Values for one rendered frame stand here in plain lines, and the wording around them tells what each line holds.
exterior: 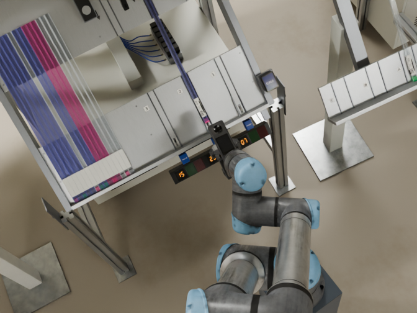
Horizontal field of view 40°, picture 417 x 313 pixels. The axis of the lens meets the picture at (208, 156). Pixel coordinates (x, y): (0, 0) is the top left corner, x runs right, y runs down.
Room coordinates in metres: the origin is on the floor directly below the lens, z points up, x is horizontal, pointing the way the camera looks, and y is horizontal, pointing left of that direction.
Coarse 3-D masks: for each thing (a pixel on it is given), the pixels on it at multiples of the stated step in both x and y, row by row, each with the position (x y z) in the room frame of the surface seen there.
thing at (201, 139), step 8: (264, 104) 0.88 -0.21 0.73; (248, 112) 0.87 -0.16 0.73; (256, 112) 0.86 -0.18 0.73; (232, 120) 0.86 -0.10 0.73; (240, 120) 0.85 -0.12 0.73; (208, 136) 0.83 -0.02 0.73; (192, 144) 0.82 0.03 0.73; (176, 152) 0.82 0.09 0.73; (160, 160) 0.81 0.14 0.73; (144, 168) 0.80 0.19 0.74; (128, 176) 0.79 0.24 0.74; (136, 176) 0.78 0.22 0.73; (112, 184) 0.78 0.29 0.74; (120, 184) 0.78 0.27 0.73; (104, 192) 0.77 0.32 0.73; (88, 200) 0.76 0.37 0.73; (72, 208) 0.75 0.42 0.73
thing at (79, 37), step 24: (0, 0) 1.21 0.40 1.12; (24, 0) 1.20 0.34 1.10; (48, 0) 1.20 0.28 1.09; (72, 0) 1.19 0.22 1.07; (96, 0) 1.18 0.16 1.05; (144, 0) 1.16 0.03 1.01; (168, 0) 1.15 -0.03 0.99; (0, 24) 1.17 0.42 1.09; (24, 24) 1.16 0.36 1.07; (72, 24) 1.14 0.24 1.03; (96, 24) 1.13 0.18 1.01; (120, 24) 1.12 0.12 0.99; (72, 48) 1.09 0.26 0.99
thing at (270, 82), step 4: (264, 76) 0.92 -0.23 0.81; (268, 76) 0.92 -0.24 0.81; (272, 76) 0.92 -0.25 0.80; (264, 80) 0.91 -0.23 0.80; (268, 80) 0.91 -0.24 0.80; (272, 80) 0.91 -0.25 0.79; (268, 84) 0.90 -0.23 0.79; (272, 84) 0.90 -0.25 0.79; (276, 84) 0.90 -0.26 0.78; (268, 88) 0.89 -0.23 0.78; (272, 88) 0.89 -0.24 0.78
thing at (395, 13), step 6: (390, 0) 0.96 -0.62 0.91; (390, 6) 0.96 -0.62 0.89; (396, 6) 0.95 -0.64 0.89; (396, 12) 0.94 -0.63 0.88; (396, 18) 0.93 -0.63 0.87; (396, 24) 0.92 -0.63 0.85; (402, 30) 0.90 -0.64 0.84; (402, 36) 0.89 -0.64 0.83; (402, 42) 0.88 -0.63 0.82; (408, 48) 0.86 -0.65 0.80; (408, 54) 0.85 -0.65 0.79; (414, 78) 0.80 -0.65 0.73
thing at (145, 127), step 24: (240, 48) 1.02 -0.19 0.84; (192, 72) 0.99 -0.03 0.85; (216, 72) 0.98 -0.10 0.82; (240, 72) 0.97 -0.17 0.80; (144, 96) 0.96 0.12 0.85; (168, 96) 0.95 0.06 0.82; (216, 96) 0.93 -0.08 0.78; (240, 96) 0.92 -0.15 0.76; (120, 120) 0.92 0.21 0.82; (144, 120) 0.91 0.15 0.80; (168, 120) 0.90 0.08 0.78; (192, 120) 0.89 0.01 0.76; (216, 120) 0.87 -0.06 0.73; (120, 144) 0.87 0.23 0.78; (144, 144) 0.86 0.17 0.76; (168, 144) 0.85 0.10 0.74
